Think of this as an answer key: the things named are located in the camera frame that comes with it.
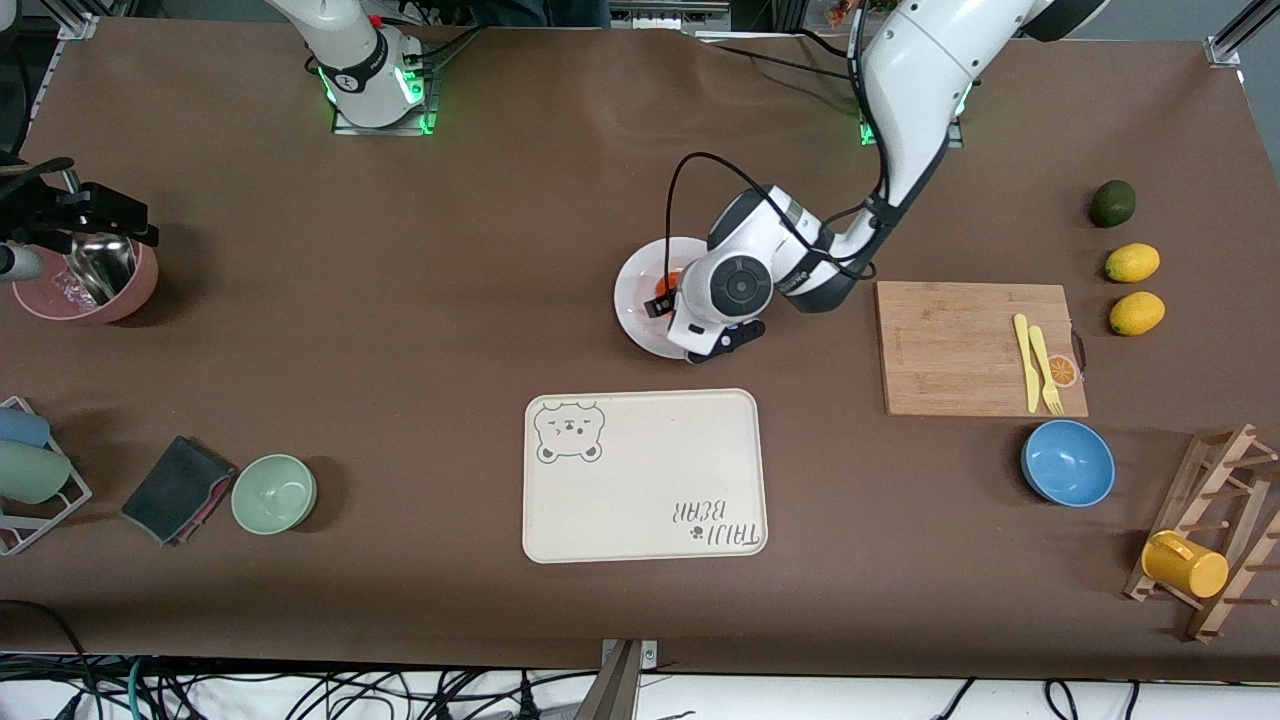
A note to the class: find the colourful toy pile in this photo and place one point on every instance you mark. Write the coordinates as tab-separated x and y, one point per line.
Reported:
845	10

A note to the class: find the light blue cup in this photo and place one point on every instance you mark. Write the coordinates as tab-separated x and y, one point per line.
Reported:
22	427

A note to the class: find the pink bowl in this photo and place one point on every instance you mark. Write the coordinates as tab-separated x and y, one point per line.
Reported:
130	295

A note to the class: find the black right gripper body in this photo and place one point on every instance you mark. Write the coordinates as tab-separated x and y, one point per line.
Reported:
62	213

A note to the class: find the orange mandarin fruit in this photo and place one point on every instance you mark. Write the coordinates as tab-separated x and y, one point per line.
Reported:
668	283

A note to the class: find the grey metal equipment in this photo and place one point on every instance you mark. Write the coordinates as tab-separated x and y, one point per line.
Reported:
670	12

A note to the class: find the bamboo cutting board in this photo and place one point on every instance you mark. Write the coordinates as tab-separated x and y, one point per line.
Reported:
950	340

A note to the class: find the cream tray with bear print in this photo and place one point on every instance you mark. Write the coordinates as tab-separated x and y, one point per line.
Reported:
640	480

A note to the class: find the pale green bowl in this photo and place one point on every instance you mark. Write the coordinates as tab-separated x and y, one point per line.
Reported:
273	494

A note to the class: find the metal scoop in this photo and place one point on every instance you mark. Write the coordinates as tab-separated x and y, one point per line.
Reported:
100	268

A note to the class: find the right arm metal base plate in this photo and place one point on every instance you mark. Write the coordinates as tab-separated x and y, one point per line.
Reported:
350	128

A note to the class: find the aluminium frame profile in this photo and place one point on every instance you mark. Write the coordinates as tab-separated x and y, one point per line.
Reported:
1235	40
78	25

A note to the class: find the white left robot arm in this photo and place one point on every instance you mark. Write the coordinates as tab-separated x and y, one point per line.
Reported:
920	80

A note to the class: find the wooden mug rack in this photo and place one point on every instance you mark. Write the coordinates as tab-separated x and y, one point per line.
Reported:
1185	500

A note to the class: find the pale green cup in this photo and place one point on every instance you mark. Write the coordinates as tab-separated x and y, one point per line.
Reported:
30	472

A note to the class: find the yellow lemon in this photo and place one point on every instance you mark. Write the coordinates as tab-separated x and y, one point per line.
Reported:
1132	263
1138	314

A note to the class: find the yellow mug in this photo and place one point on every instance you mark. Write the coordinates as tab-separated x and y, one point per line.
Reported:
1190	567

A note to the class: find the white round plate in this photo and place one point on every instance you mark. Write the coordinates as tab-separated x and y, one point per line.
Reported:
635	300

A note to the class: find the dark green avocado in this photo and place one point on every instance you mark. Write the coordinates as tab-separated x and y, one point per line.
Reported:
1112	204

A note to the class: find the yellow plastic knife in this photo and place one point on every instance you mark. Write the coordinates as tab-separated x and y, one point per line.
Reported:
1026	360

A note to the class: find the folded dark grey cloth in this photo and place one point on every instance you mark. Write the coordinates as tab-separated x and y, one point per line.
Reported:
175	490

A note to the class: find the yellow plastic fork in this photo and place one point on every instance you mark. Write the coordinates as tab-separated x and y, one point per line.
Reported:
1040	352

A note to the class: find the metal table clamp bracket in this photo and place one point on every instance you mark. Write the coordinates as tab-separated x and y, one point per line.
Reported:
622	690

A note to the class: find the blue bowl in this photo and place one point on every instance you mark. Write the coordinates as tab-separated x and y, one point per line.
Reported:
1068	463

